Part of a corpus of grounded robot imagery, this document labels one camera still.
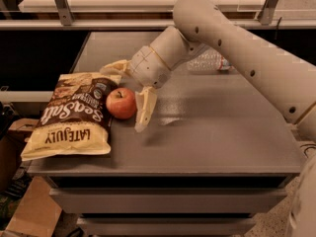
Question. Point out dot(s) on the metal shelf frame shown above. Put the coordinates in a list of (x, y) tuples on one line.
[(98, 7)]

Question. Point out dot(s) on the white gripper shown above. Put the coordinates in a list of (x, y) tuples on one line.
[(147, 67)]

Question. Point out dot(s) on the cardboard box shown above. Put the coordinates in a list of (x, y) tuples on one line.
[(26, 210)]

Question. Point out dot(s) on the grey cabinet with drawers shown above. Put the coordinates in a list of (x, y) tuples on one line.
[(215, 153)]

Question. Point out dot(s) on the brown Late July chip bag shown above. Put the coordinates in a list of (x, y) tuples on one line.
[(76, 120)]

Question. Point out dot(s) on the clear plastic water bottle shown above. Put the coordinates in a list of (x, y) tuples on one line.
[(208, 62)]

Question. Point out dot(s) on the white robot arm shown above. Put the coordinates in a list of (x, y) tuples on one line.
[(285, 80)]

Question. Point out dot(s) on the red apple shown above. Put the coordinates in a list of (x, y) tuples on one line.
[(121, 103)]

